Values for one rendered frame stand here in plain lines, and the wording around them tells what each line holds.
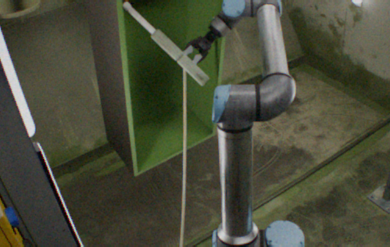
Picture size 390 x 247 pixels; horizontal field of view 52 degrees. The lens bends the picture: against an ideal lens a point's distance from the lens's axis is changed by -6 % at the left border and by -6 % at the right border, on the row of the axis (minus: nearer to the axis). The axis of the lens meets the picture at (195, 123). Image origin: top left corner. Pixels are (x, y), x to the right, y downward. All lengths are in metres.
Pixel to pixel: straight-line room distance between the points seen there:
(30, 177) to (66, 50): 1.87
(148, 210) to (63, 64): 1.27
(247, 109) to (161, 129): 1.54
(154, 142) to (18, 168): 1.31
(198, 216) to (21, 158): 1.55
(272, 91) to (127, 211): 1.84
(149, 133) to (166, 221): 0.59
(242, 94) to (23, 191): 0.86
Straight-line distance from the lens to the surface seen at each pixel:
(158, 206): 2.90
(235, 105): 1.26
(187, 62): 1.81
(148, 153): 2.63
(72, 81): 3.28
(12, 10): 2.93
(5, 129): 1.46
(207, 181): 3.01
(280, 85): 1.30
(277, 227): 1.62
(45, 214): 1.72
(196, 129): 2.76
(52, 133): 3.24
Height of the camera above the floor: 2.18
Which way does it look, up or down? 37 degrees down
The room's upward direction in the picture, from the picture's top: 6 degrees counter-clockwise
